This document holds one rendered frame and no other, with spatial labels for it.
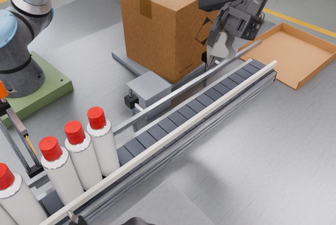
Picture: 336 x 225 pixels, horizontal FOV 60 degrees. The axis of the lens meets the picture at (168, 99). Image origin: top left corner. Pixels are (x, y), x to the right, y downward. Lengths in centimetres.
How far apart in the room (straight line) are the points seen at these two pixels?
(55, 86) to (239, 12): 63
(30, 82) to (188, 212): 63
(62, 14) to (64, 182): 102
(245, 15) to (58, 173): 51
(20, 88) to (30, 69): 7
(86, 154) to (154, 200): 20
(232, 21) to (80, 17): 91
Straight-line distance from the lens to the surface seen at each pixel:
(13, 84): 101
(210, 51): 73
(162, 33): 91
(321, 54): 130
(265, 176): 83
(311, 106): 105
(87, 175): 67
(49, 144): 57
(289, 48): 129
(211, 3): 76
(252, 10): 70
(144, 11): 93
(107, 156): 67
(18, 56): 97
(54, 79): 105
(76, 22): 144
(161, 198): 70
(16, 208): 63
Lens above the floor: 151
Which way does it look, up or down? 44 degrees down
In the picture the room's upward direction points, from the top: straight up
